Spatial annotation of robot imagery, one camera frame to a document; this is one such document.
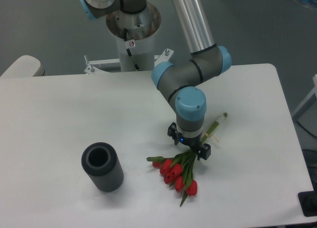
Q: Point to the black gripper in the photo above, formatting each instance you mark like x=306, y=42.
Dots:
x=191, y=139

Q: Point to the red tulip bouquet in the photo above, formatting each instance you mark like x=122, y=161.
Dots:
x=177, y=171

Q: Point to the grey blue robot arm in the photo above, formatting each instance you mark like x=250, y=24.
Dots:
x=179, y=85

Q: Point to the dark grey ribbed vase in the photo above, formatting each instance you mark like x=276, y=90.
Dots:
x=100, y=162

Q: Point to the white chair seat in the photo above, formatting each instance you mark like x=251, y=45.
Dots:
x=24, y=67

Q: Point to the white furniture frame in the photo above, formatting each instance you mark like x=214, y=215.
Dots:
x=306, y=102

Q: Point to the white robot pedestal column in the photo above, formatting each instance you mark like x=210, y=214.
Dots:
x=135, y=42

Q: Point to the black cable grommet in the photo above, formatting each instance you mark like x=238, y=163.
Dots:
x=308, y=202

